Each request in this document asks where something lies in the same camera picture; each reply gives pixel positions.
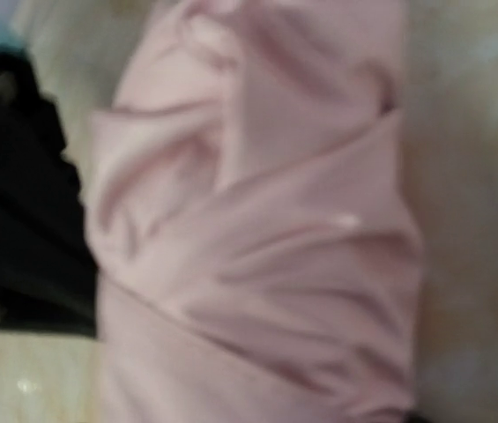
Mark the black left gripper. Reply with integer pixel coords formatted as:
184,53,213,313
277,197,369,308
0,48,97,338

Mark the pink and black umbrella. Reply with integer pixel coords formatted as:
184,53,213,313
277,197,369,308
86,1,422,422

